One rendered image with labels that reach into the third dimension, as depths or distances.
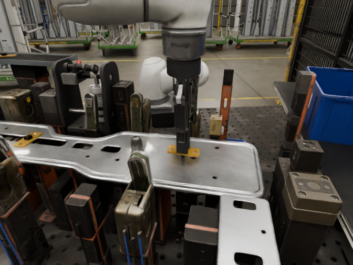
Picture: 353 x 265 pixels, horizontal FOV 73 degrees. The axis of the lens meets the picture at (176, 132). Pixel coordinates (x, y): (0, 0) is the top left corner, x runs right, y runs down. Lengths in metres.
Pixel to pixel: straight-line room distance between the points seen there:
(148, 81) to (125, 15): 0.91
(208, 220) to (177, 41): 0.36
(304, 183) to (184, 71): 0.32
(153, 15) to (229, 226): 0.41
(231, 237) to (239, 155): 0.26
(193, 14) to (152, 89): 0.94
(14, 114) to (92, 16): 0.60
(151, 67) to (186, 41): 0.88
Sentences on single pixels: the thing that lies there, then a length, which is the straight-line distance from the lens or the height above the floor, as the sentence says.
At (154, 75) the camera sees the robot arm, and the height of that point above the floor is 1.00.
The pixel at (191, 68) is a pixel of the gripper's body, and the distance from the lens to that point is 0.51.
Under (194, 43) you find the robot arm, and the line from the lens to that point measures 0.50.
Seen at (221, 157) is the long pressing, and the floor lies 1.00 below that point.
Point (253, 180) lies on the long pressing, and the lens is 0.59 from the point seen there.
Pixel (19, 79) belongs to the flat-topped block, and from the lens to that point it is 1.19.
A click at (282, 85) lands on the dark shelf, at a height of 1.03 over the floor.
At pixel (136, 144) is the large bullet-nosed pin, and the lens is 0.64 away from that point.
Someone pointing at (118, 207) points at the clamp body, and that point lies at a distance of 0.46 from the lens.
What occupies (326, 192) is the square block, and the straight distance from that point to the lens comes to 0.53.
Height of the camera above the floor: 1.37
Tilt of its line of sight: 29 degrees down
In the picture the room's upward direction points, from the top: straight up
